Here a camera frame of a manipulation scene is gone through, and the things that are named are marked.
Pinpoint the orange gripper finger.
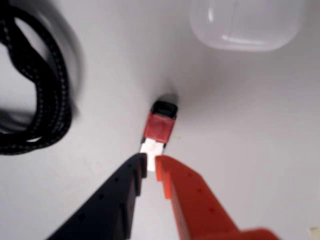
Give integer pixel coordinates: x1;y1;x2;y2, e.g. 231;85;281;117
155;154;279;240

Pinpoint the black braided usb cable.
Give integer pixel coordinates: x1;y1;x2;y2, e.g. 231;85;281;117
0;4;77;156

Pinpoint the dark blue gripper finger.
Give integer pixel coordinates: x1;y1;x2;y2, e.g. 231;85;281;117
46;152;148;240

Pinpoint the red white usb stick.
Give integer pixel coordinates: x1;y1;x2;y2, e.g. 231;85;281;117
139;99;179;173

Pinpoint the white earbuds case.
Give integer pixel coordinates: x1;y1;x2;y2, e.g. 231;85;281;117
189;0;305;53

